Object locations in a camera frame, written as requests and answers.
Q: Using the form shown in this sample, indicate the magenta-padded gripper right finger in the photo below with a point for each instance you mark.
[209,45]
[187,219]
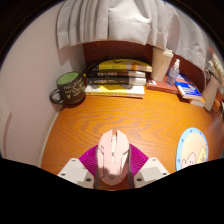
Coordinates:
[151,170]

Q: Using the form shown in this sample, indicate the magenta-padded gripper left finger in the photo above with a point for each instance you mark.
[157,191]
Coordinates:
[71,170]

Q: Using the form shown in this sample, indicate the pink computer mouse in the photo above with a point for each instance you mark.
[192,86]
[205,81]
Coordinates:
[112,156]

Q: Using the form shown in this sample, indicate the round cartoon-print mouse pad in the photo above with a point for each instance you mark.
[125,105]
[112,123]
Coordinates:
[191,141]

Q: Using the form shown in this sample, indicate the dark mug with green inside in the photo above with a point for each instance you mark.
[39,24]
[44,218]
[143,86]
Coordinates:
[71,90]

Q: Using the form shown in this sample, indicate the orange book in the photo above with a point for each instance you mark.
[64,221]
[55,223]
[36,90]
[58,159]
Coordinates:
[199,102]

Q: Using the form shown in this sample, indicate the red-brown book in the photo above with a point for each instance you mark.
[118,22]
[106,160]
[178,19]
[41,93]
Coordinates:
[158,86]

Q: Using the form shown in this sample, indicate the blue book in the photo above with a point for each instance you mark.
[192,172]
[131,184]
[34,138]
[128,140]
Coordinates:
[188,88]

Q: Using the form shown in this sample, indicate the white ceramic vase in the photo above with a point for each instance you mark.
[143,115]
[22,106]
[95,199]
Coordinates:
[210,95]

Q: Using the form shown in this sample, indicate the thick black book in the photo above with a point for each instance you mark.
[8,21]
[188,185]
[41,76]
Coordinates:
[115,81]

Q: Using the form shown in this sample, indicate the thin black book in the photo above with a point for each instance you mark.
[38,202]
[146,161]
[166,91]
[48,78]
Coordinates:
[115,73]

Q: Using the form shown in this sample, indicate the yellow-cover book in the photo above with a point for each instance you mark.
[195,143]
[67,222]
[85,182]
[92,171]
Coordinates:
[123,64]

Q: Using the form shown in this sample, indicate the white pleated curtain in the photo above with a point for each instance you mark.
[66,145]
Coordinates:
[133,20]

